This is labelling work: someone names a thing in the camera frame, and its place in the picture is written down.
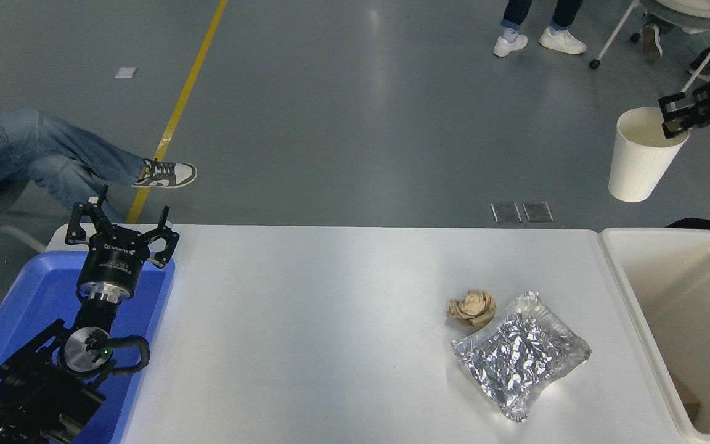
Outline large pale plastic bin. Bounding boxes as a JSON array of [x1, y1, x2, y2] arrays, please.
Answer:
[[599, 227, 710, 444]]

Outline crumpled tan paper ball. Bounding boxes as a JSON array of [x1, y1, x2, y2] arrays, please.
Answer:
[[446, 289, 497, 330]]

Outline grey metal floor plate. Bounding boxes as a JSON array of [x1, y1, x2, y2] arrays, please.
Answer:
[[491, 202, 523, 223], [522, 201, 554, 223]]

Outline white wheeled chair frame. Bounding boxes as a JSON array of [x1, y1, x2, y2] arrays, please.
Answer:
[[589, 0, 710, 93]]

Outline crumpled silver foil tray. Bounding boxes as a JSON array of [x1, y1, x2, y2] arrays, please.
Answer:
[[451, 291, 592, 424]]

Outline person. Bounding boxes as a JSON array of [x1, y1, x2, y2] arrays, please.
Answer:
[[642, 18, 710, 80], [0, 102, 198, 213], [493, 0, 587, 58]]

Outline white paper cup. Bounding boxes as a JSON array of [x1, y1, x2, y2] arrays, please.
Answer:
[[608, 107, 690, 204]]

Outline blue plastic tray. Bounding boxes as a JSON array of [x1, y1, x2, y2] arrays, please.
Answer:
[[0, 250, 176, 444]]

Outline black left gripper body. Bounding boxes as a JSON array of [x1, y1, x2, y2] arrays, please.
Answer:
[[79, 226, 153, 291]]

